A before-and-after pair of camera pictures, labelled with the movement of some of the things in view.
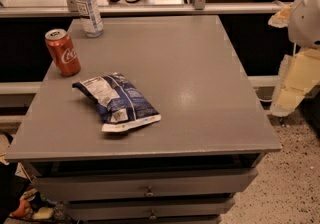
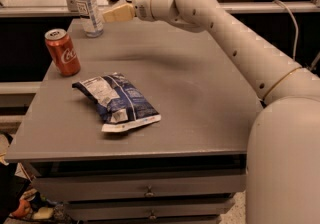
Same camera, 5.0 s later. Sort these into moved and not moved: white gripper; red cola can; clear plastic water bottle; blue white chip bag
Moved: white gripper
Not moved: red cola can; blue white chip bag; clear plastic water bottle
